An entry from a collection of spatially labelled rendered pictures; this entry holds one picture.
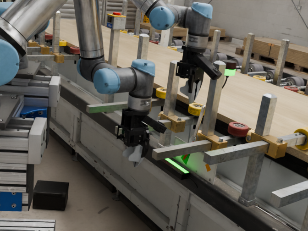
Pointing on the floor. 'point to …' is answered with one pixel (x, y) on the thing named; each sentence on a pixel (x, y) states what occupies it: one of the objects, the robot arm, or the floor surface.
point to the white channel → (166, 30)
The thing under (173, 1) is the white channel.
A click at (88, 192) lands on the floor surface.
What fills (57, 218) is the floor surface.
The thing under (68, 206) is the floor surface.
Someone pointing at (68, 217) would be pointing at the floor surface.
